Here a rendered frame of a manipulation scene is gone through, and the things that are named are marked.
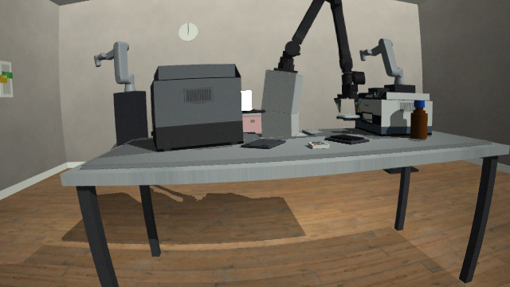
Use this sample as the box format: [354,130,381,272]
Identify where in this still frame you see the brown bottle with blue cap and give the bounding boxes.
[410,100,428,139]

